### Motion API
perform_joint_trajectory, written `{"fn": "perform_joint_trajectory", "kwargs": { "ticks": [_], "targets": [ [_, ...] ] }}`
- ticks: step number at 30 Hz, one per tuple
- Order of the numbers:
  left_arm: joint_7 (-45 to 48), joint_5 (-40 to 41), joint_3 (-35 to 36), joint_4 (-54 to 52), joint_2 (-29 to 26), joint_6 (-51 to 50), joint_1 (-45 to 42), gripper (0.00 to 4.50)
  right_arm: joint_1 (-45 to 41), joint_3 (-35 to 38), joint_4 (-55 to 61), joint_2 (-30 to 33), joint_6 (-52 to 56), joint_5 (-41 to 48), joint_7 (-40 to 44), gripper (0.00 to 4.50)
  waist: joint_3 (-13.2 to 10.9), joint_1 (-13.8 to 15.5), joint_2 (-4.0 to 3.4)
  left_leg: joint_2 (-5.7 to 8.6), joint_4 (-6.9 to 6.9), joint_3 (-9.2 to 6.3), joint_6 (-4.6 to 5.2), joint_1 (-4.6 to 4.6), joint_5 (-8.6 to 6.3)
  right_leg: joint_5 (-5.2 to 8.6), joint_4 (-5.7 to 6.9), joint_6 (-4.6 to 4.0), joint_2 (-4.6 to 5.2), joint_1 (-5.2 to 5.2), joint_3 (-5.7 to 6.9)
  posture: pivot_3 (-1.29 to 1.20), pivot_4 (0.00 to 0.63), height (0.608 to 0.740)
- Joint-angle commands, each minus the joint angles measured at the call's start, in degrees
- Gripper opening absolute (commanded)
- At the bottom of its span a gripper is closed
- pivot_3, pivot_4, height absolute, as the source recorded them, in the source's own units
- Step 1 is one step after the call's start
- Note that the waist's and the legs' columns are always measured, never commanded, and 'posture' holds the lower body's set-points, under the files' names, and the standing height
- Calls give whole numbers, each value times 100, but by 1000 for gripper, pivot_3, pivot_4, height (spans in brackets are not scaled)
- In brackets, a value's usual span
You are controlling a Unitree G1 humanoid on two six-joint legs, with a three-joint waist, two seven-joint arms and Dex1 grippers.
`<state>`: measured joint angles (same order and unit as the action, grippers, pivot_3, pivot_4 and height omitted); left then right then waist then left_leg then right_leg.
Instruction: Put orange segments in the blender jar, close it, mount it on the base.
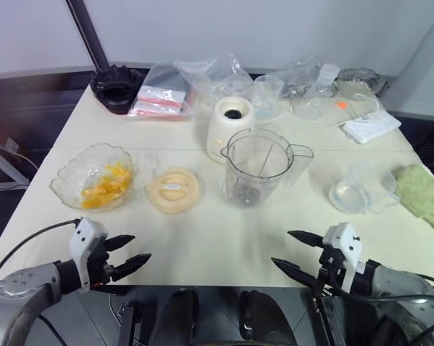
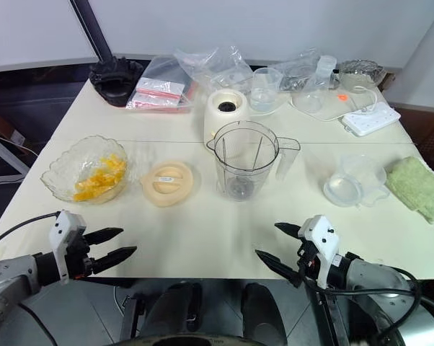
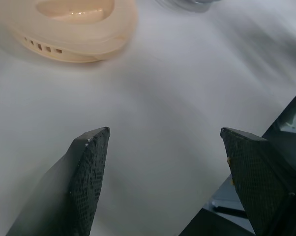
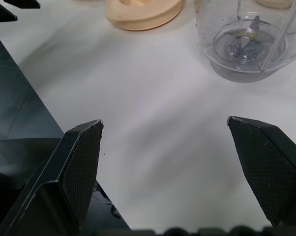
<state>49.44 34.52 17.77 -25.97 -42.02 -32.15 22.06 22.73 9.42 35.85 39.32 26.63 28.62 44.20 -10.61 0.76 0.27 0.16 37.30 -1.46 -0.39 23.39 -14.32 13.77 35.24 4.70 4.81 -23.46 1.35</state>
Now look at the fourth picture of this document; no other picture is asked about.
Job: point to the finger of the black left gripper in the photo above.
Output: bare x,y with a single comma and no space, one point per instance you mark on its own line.
22,3
3,13

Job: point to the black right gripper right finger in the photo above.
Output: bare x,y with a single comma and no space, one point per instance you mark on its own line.
268,167

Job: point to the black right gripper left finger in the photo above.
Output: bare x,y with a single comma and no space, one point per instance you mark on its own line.
64,177

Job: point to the cream round blender lid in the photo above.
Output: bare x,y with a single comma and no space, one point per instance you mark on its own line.
143,22

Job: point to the clear stirring rod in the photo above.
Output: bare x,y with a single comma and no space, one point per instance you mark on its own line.
280,37

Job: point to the clear blender jar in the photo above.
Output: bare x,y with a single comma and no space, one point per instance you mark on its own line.
212,29

